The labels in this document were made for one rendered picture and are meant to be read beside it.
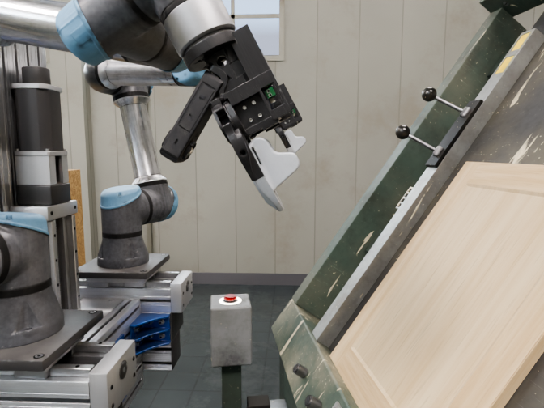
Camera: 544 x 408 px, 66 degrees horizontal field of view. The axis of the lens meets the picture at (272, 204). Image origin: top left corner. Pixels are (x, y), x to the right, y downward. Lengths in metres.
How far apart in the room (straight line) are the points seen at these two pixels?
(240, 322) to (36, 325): 0.58
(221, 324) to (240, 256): 3.11
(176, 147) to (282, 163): 0.13
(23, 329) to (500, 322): 0.80
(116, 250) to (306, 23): 3.41
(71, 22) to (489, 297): 0.72
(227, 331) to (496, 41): 1.19
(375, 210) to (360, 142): 2.93
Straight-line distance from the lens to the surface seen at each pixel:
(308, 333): 1.15
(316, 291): 1.33
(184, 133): 0.50
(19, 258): 0.85
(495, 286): 0.79
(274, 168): 0.49
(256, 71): 0.50
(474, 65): 1.48
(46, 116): 1.11
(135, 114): 1.44
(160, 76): 1.19
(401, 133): 1.15
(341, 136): 4.20
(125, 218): 1.29
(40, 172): 1.11
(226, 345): 1.29
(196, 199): 4.31
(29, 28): 0.81
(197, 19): 0.50
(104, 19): 0.56
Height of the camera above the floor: 1.38
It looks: 7 degrees down
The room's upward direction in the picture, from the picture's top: straight up
